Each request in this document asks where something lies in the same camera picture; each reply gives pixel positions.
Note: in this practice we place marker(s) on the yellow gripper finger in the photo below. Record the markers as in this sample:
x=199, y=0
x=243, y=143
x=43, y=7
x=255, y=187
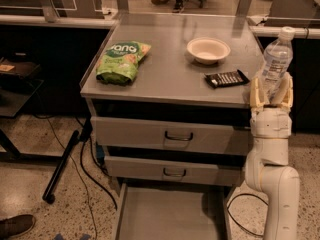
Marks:
x=257, y=95
x=283, y=98

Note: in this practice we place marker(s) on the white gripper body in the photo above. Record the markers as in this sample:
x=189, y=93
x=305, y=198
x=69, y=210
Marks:
x=270, y=121

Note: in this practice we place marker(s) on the clear plastic water bottle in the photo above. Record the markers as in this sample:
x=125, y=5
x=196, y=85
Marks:
x=277, y=57

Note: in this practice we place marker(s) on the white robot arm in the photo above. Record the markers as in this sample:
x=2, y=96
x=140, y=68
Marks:
x=267, y=168

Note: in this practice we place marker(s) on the middle grey drawer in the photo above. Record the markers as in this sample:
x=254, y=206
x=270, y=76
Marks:
x=228, y=174

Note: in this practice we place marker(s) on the grey drawer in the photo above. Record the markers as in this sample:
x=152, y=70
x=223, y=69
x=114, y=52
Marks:
x=170, y=211
x=228, y=174
x=176, y=136

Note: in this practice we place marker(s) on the top grey drawer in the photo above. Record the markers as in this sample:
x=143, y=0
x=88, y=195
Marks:
x=176, y=136

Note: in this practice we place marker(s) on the bottom grey drawer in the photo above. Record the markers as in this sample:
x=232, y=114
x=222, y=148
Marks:
x=170, y=211

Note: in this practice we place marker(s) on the white paper bowl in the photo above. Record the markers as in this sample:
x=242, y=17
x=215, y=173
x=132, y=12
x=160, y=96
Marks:
x=207, y=50

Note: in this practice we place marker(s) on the grey metal cabinet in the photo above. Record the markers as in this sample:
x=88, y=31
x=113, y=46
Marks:
x=170, y=85

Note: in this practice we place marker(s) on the green chip bag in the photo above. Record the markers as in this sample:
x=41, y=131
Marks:
x=119, y=63

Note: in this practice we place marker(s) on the black table leg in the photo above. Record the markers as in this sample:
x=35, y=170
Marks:
x=48, y=195

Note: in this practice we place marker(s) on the dark side table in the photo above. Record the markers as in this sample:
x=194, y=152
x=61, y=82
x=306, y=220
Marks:
x=17, y=85

